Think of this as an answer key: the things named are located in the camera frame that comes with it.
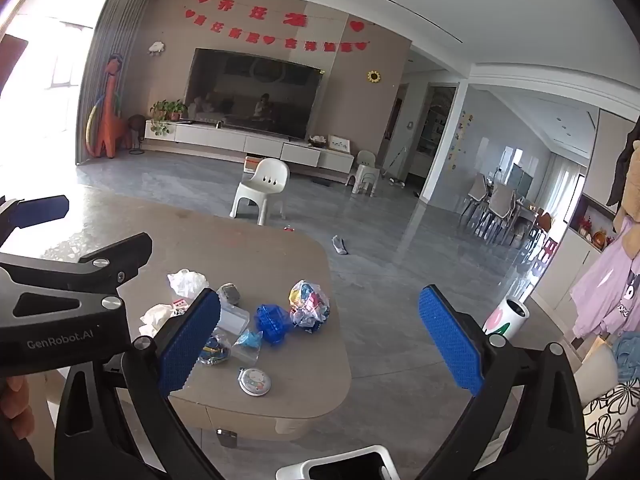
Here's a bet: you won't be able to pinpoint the dining table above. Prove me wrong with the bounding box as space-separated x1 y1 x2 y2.
515 199 542 223

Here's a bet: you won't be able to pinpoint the beige garment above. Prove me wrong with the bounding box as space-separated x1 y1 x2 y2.
612 139 640 241

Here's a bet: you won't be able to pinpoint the small white stool chair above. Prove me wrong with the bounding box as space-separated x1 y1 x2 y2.
350 150 381 196

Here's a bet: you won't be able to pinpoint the round cartoon badge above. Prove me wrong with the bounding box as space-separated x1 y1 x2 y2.
239 367 274 397

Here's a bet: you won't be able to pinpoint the red wall lettering garland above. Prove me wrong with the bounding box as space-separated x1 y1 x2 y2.
184 0 372 54

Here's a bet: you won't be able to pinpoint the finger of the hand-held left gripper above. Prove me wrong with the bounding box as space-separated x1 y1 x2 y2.
0 232 153 332
0 194 70 245

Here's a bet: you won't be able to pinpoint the person's left hand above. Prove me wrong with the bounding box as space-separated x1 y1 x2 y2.
0 375 40 442

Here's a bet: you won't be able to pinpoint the white plastic chair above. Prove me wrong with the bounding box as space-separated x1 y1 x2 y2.
229 158 291 226

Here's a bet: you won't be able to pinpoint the white trash bin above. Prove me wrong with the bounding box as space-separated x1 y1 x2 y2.
275 444 402 480

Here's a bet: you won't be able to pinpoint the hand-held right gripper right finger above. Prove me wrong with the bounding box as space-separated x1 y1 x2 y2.
415 284 589 480

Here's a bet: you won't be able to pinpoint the clear bag of colourful wrappers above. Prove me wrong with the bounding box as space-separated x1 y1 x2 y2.
288 280 331 335

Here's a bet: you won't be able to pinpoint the colourful wall stickers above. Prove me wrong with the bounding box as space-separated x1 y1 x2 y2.
449 111 474 172

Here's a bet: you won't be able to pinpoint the floral cushion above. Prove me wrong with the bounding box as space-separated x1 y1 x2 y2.
582 379 640 480

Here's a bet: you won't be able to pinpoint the grey crumpled lump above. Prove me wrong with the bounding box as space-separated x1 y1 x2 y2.
216 282 244 306

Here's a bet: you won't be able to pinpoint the purple garment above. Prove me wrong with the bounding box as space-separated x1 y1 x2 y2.
572 232 640 342

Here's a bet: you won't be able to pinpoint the blue plastic toy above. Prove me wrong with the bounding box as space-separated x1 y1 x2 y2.
255 303 294 346

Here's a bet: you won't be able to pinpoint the green potted plant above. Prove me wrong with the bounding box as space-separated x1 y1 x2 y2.
149 99 189 136

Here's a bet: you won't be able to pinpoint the white mop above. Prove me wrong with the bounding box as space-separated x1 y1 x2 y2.
381 145 407 187

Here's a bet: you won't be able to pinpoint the white sideboard cabinet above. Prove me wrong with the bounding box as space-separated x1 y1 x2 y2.
530 194 617 327

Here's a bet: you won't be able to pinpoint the crumpled white tissue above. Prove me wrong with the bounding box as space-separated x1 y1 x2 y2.
139 304 174 339
167 269 210 302

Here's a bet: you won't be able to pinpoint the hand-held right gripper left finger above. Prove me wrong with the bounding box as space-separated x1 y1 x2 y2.
54 287 226 480

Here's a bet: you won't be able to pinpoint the brown ball on stand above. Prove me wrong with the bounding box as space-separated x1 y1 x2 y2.
127 115 146 156

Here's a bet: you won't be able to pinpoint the grey dining chair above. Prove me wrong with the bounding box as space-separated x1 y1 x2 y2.
481 189 520 247
458 173 489 232

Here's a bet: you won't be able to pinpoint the small clear plastic bag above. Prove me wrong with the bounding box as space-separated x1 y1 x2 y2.
197 335 261 367

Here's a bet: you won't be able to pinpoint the grey curtain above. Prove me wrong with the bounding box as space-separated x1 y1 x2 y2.
75 0 157 166

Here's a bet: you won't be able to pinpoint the clear plastic box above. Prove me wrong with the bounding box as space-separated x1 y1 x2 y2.
215 305 250 334

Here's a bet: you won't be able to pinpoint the white television cabinet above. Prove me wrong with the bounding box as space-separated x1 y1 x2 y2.
144 119 356 184

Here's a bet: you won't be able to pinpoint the tulip print white bin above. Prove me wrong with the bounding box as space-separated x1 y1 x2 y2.
482 297 531 342

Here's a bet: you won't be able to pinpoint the orange dinosaur toy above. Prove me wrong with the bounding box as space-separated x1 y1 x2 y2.
96 52 129 159

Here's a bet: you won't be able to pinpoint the hula hoop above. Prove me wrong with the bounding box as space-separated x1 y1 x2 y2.
84 94 109 159

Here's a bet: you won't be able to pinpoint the large black television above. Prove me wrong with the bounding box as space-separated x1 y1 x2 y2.
184 48 326 141

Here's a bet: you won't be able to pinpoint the beige coffee table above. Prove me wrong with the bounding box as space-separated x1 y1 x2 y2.
0 195 353 445

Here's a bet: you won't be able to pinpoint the blue jeans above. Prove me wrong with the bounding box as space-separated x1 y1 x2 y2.
612 331 640 384

